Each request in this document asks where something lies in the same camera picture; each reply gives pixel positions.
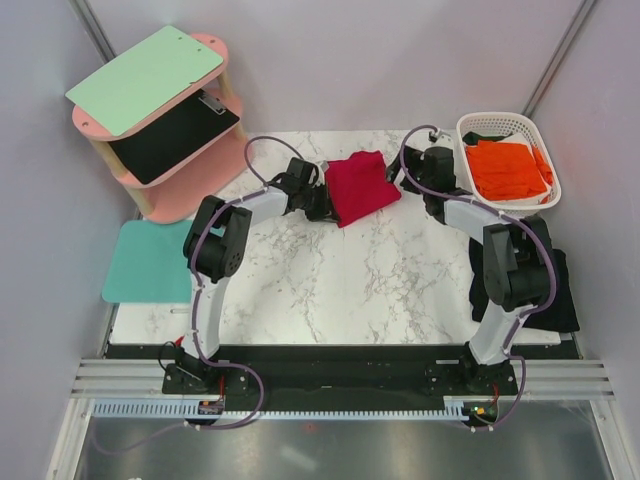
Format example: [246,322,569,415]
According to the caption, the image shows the red t shirt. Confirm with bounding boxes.
[325,151,401,228]

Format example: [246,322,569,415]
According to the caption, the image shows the purple cable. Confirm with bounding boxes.
[401,124,557,434]
[89,133,306,454]

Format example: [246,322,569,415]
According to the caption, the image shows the aluminium rail frame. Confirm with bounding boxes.
[72,359,614,400]

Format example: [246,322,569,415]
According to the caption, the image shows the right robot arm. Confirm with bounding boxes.
[386,146,560,394]

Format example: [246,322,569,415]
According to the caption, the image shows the black t shirt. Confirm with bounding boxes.
[468,239,580,333]

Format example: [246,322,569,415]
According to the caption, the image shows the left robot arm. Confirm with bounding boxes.
[182,158,338,393]

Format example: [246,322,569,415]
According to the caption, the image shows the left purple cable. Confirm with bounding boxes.
[89,133,306,454]

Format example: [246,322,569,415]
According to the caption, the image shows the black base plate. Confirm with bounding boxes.
[160,343,516,414]

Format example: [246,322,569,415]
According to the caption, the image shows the mint green board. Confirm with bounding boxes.
[66,26,229,140]

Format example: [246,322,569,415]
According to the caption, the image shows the dark green garment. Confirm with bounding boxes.
[462,131,506,146]

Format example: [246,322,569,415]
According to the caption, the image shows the white cable duct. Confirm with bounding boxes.
[92,398,471,421]

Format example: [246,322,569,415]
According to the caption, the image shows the white plastic basket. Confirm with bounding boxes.
[454,112,561,216]

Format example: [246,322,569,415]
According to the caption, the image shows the orange folded t shirt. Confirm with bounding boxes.
[464,140,555,203]

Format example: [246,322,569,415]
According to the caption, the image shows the black clipboard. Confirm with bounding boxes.
[109,90,240,185]

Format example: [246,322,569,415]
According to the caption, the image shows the pink three-tier shelf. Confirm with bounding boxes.
[66,26,247,224]

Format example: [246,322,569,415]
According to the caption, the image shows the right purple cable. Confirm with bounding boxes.
[401,124,557,434]

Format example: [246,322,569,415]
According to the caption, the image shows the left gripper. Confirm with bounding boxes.
[300,182,341,225]

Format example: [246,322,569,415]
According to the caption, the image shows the teal cutting board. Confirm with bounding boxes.
[102,220,191,304]

